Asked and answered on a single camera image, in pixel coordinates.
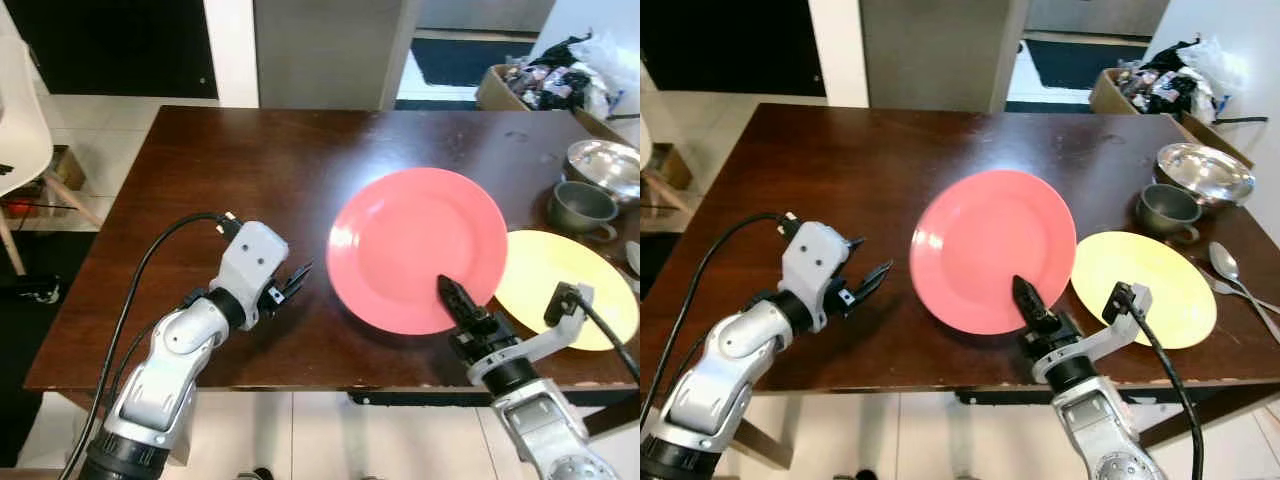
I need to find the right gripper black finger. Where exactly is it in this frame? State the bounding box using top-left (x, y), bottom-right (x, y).
top-left (437, 276), bottom-right (481, 323)
top-left (1012, 276), bottom-right (1049, 323)

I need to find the pink round plate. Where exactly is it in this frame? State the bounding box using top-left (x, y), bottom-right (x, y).
top-left (910, 169), bottom-right (1079, 337)
top-left (326, 166), bottom-right (510, 337)

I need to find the yellow round plate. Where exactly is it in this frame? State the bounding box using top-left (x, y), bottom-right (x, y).
top-left (1070, 231), bottom-right (1219, 350)
top-left (494, 229), bottom-right (640, 352)

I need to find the dark brown wooden table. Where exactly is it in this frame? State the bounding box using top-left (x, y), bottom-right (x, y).
top-left (640, 102), bottom-right (1280, 471)
top-left (22, 105), bottom-right (641, 441)

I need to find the grey mug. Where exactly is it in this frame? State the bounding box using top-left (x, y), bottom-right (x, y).
top-left (1135, 183), bottom-right (1204, 247)
top-left (546, 180), bottom-right (622, 244)

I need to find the stainless steel bowl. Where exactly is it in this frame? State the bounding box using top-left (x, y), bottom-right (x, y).
top-left (1153, 142), bottom-right (1257, 210)
top-left (562, 139), bottom-right (641, 205)

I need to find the small cardboard box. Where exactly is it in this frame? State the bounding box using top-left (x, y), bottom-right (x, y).
top-left (645, 140), bottom-right (694, 192)
top-left (44, 144), bottom-right (87, 192)

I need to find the large open cardboard box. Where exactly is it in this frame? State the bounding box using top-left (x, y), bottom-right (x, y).
top-left (1088, 66), bottom-right (1257, 170)
top-left (474, 63), bottom-right (641, 148)

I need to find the tall grey cabinet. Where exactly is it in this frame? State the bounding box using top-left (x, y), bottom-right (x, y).
top-left (253, 0), bottom-right (422, 112)
top-left (860, 0), bottom-right (1031, 114)

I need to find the black plastic bag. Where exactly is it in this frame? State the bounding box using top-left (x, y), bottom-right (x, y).
top-left (503, 35), bottom-right (603, 112)
top-left (1113, 38), bottom-right (1213, 117)

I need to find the black door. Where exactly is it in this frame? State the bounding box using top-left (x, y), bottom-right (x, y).
top-left (4, 0), bottom-right (219, 100)
top-left (640, 0), bottom-right (828, 99)

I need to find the black doormat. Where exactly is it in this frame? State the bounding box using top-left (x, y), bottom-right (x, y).
top-left (409, 37), bottom-right (539, 90)
top-left (1024, 38), bottom-right (1152, 92)

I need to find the white plastic bag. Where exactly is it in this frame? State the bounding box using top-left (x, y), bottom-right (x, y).
top-left (1188, 35), bottom-right (1253, 123)
top-left (573, 27), bottom-right (641, 118)

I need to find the white chair with wooden legs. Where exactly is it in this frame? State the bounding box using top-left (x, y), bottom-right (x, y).
top-left (0, 35), bottom-right (105, 277)

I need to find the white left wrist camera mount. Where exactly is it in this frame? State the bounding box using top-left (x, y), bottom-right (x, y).
top-left (778, 222), bottom-right (852, 334)
top-left (208, 222), bottom-right (292, 327)

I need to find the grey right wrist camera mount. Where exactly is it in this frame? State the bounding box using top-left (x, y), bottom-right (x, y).
top-left (468, 283), bottom-right (597, 387)
top-left (1035, 283), bottom-right (1153, 387)

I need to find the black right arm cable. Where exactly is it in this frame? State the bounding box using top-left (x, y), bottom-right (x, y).
top-left (1122, 288), bottom-right (1208, 480)
top-left (565, 290), bottom-right (641, 382)

